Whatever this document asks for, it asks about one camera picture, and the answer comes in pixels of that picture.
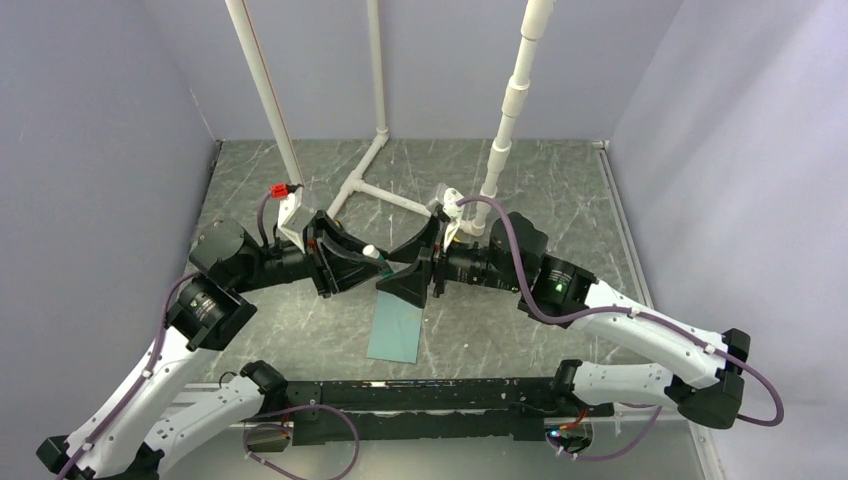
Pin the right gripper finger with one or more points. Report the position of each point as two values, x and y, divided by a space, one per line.
408 252
410 284

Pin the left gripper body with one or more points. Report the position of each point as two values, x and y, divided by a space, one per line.
317 264

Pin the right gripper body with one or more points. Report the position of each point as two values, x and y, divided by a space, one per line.
447 265

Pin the teal envelope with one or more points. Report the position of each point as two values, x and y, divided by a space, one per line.
395 331

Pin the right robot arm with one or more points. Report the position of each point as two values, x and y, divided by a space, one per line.
698 373

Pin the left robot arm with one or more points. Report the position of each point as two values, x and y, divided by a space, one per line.
130 436

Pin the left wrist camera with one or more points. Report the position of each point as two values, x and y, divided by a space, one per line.
297 207

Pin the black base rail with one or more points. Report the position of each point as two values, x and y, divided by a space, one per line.
521 408

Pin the white PVC pipe frame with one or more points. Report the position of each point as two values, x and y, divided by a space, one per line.
534 24

